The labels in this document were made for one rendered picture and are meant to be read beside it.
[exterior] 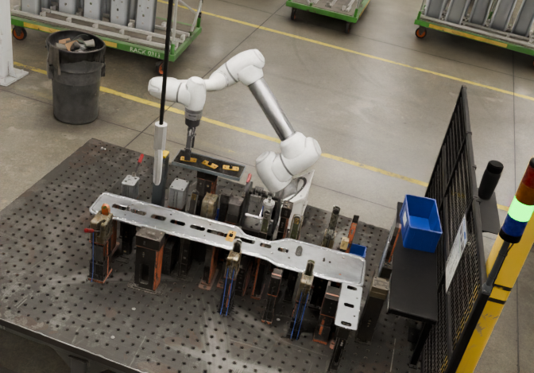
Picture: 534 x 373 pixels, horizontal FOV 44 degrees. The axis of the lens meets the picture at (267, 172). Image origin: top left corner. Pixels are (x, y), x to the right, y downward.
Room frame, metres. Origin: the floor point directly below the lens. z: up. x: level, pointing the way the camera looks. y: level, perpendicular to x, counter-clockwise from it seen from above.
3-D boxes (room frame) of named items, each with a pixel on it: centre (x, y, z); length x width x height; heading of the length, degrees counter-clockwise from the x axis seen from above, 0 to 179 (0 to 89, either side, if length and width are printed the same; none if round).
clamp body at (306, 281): (2.32, -0.26, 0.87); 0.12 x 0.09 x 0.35; 173
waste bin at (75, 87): (5.22, 1.80, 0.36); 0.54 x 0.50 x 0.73; 168
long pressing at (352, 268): (2.57, 0.14, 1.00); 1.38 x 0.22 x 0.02; 83
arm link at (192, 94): (2.95, 0.43, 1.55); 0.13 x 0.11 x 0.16; 83
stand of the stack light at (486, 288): (1.82, -0.82, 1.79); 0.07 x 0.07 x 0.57
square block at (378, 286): (2.36, -0.60, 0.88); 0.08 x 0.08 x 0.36; 83
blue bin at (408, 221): (2.85, -0.82, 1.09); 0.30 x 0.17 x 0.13; 179
